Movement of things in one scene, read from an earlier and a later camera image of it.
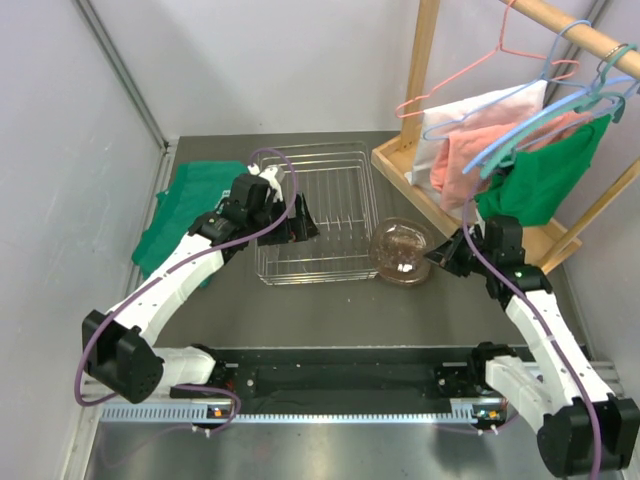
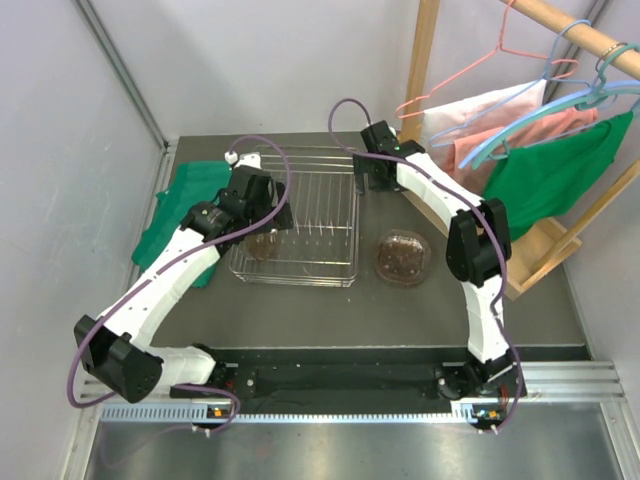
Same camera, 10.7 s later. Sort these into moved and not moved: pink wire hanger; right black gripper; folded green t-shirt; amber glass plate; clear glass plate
Moved: amber glass plate; right black gripper; clear glass plate
Not moved: folded green t-shirt; pink wire hanger
